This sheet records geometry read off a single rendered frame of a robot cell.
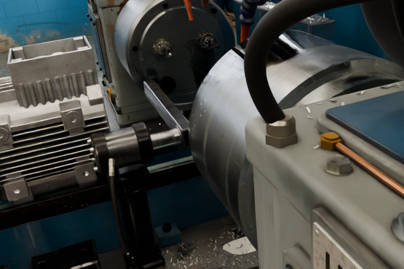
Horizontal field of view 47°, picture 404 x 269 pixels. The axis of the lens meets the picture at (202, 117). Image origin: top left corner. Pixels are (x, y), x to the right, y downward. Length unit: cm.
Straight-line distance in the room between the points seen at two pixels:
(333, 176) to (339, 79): 19
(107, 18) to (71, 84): 50
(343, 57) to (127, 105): 86
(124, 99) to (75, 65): 55
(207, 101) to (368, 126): 27
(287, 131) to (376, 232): 10
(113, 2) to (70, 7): 518
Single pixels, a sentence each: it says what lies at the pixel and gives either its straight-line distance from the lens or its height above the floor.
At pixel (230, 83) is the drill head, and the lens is 52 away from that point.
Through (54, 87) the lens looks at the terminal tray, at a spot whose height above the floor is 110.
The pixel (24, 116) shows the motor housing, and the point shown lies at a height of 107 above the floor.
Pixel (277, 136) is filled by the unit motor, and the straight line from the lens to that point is 31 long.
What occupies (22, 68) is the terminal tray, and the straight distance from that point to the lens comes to 71.
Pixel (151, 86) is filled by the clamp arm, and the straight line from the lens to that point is 86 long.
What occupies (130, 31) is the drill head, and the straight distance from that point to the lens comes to 99.
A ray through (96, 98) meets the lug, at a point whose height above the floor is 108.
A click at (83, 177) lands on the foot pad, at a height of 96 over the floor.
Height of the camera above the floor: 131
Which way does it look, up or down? 23 degrees down
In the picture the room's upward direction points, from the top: 6 degrees counter-clockwise
